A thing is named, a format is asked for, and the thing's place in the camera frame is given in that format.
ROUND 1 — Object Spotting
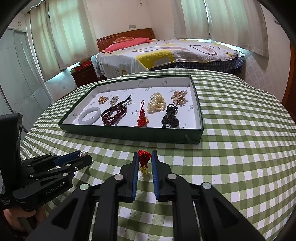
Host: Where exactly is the pale jade bangle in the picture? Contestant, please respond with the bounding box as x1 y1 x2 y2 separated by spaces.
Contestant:
78 106 101 126

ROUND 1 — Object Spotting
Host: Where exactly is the window curtain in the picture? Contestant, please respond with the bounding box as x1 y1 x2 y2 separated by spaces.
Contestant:
171 0 269 57
29 1 98 81

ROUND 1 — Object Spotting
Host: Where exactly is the orange patterned pillow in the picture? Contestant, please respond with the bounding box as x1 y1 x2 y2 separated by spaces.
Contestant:
113 36 134 44

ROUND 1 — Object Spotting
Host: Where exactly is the dark red bead necklace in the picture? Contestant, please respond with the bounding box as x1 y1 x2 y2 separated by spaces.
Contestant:
100 94 132 127

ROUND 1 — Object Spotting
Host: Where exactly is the red box on nightstand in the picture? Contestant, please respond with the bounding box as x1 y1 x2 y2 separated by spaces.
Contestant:
76 57 92 69

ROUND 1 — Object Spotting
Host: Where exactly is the bed with patterned sheet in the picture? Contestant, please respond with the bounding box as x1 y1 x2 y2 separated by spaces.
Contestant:
96 39 244 78

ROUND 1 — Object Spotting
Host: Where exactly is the small gold brooch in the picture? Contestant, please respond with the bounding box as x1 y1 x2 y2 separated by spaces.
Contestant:
98 96 108 104

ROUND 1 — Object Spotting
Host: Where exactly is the black bead charm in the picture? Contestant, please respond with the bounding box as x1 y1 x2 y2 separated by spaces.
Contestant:
161 104 179 128

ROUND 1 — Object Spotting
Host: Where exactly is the red knot gold pig charm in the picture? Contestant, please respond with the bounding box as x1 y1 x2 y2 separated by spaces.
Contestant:
137 150 152 176

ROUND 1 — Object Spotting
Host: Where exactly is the person's left hand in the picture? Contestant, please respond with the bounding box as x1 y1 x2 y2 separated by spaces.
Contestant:
3 207 46 227

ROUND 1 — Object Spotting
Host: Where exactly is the cream pearl necklace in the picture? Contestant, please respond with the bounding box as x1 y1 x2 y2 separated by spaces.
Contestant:
146 92 167 115

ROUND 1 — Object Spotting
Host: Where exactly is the right window curtain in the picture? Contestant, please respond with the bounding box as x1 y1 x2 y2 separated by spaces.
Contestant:
171 0 269 57

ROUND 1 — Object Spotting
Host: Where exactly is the red tassel gold charm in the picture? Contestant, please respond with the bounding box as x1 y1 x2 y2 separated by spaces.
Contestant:
136 100 149 128

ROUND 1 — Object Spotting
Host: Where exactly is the pink pillow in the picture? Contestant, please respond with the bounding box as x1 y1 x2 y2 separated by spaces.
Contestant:
102 38 152 53

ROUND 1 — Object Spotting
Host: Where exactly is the left window curtain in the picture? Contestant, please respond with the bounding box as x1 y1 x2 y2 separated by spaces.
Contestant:
29 1 98 81

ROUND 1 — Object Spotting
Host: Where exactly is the glass wardrobe door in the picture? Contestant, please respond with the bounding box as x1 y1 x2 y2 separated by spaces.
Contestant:
1 29 52 132

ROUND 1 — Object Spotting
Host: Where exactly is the dark green jewelry tray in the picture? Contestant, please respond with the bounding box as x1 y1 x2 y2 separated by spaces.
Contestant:
59 75 204 145

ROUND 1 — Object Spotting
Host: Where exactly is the dark wooden nightstand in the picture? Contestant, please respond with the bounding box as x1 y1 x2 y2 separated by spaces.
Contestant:
70 64 98 87

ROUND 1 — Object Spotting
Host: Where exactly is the wooden headboard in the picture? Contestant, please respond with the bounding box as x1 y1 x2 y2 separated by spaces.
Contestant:
96 27 156 53

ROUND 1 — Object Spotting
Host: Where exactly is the green checkered tablecloth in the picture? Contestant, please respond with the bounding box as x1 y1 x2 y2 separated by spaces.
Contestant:
21 69 295 240

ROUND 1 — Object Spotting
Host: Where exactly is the silver rhinestone brooch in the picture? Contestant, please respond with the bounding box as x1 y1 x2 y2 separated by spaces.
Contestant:
110 95 119 106

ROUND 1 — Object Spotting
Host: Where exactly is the rose gold flower brooch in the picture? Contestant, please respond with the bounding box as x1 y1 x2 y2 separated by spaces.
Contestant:
171 90 188 106

